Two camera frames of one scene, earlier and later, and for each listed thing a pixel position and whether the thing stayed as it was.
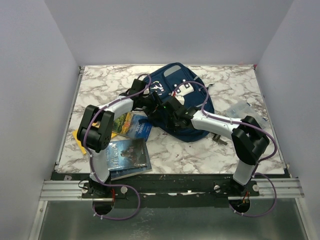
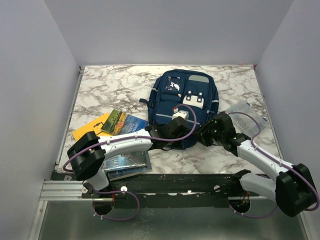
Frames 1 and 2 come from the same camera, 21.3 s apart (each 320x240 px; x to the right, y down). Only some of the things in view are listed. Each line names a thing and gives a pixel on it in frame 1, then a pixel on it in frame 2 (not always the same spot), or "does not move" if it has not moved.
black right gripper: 168,123 to 203,130
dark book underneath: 121,173 does not move
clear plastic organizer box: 242,109 does not move
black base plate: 169,190 does not move
